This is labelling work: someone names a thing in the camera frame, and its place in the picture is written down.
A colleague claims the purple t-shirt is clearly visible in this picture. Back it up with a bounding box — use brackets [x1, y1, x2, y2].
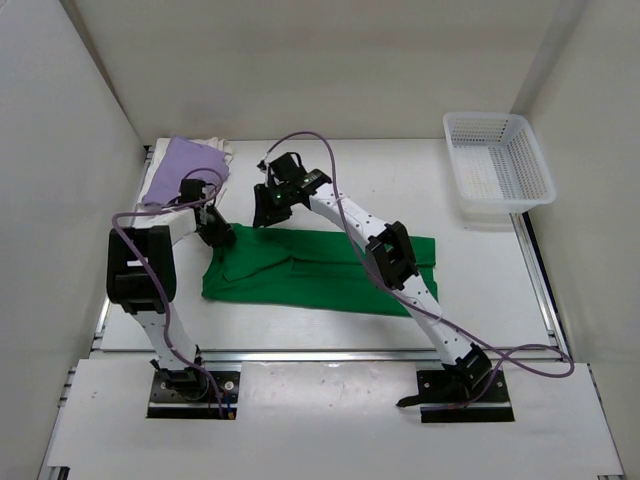
[141, 134, 231, 207]

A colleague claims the cream white t-shirt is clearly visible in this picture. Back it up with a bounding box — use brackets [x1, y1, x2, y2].
[149, 135, 236, 211]

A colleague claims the green t-shirt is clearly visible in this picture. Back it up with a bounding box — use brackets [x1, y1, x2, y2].
[201, 224, 409, 317]

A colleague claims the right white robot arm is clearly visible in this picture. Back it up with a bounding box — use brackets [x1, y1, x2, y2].
[253, 152, 492, 392]

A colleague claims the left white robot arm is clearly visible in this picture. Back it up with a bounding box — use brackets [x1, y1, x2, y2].
[106, 177, 236, 382]

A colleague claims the white plastic basket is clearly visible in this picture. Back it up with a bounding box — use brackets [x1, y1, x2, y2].
[443, 112, 557, 216]

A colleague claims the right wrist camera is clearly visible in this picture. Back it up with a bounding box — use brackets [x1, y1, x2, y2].
[256, 155, 271, 175]

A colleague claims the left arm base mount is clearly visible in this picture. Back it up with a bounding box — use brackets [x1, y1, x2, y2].
[147, 360, 241, 421]

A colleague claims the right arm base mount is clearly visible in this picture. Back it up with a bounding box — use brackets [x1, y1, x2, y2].
[396, 370, 515, 424]

